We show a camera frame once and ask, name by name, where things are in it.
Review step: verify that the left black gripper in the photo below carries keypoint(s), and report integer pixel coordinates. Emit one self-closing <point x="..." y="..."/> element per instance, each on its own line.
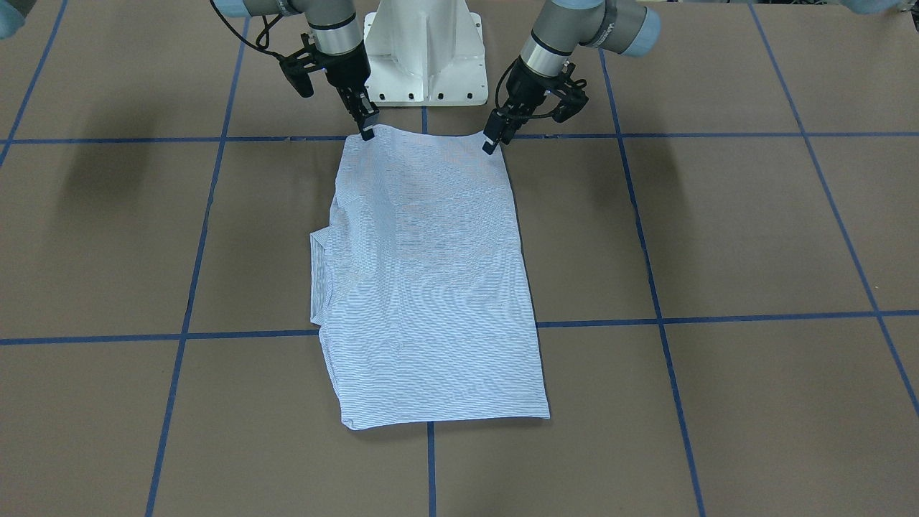
<point x="525" y="87"/>

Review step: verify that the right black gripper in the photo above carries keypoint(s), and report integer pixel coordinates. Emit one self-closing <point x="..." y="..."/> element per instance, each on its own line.
<point x="347" y="71"/>

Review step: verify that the light blue striped shirt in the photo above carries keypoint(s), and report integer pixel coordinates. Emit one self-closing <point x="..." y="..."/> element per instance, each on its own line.
<point x="419" y="285"/>

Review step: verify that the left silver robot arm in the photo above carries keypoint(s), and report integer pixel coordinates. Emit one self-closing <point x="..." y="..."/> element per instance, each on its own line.
<point x="623" y="27"/>

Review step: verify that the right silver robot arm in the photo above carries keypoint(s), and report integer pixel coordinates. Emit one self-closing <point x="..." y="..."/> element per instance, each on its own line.
<point x="334" y="45"/>

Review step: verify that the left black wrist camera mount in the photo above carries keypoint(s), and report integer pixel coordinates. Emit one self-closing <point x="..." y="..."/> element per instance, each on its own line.
<point x="570" y="93"/>

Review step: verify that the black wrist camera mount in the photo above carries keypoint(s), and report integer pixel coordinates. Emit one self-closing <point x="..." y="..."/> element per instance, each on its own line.
<point x="570" y="93"/>
<point x="298" y="67"/>

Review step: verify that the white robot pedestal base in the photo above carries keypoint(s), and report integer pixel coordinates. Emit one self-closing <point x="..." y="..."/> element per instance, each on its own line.
<point x="425" y="54"/>

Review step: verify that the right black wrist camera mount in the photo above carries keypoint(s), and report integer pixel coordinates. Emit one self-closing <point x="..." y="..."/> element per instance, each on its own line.
<point x="298" y="67"/>

